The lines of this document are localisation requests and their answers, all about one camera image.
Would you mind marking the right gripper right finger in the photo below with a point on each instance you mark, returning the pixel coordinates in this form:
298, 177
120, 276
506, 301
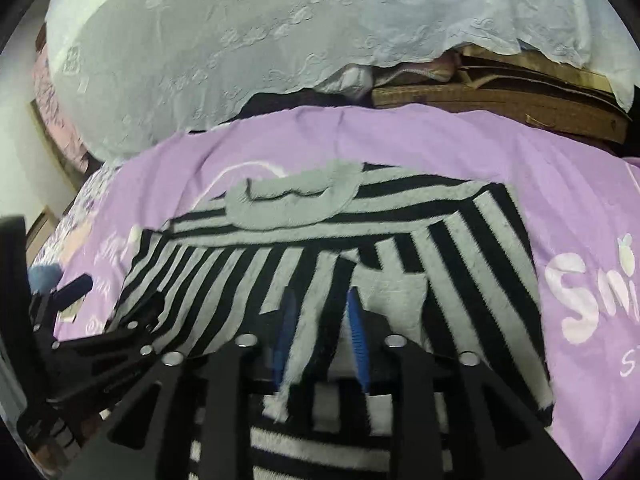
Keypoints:
452, 418

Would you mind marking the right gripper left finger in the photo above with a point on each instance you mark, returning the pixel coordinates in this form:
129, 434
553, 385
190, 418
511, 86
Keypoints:
149, 433

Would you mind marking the black grey striped sweater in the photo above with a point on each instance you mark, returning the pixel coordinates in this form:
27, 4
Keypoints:
448, 262

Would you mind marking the blue fleece garment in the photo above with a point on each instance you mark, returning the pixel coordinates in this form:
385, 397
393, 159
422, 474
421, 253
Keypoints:
44, 278

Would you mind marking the purple floral bedding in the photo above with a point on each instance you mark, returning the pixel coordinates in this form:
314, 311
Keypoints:
74, 228

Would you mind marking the pink floral fabric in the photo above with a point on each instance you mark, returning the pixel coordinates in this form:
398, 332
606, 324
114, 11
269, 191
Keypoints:
59, 127

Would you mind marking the purple smile bed sheet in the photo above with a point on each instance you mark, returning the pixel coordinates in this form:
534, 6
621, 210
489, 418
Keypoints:
581, 207

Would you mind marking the white lace cover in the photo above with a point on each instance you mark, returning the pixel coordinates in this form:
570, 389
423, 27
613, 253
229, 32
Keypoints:
131, 73

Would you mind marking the white folded cloth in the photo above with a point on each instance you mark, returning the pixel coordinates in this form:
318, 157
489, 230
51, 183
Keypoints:
352, 81

